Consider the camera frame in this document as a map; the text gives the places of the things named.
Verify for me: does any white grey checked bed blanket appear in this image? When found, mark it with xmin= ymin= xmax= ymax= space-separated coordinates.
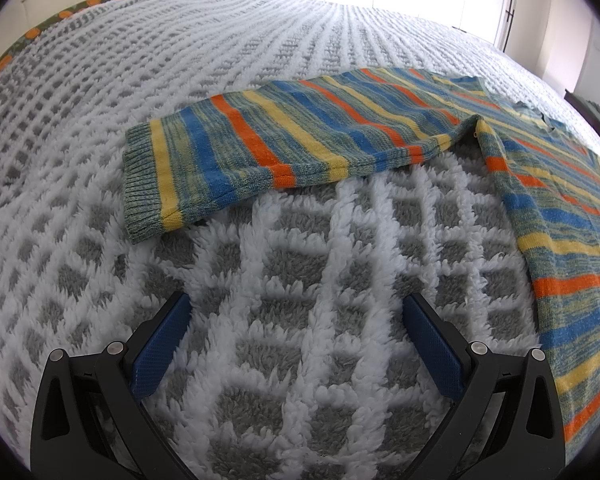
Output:
xmin=0 ymin=0 xmax=600 ymax=480

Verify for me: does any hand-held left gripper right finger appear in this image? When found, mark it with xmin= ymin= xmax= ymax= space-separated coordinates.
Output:
xmin=402 ymin=294 xmax=566 ymax=480

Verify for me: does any dark wooden nightstand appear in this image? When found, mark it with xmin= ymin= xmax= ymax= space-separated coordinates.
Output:
xmin=564 ymin=89 xmax=600 ymax=142

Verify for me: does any orange floral green sheet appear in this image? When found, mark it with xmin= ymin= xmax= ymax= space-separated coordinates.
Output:
xmin=0 ymin=0 xmax=206 ymax=91

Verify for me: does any striped knit shirt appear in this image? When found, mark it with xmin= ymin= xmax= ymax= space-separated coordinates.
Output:
xmin=124 ymin=67 xmax=600 ymax=466

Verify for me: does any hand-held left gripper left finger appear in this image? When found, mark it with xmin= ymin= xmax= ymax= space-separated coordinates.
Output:
xmin=30 ymin=292 xmax=192 ymax=480

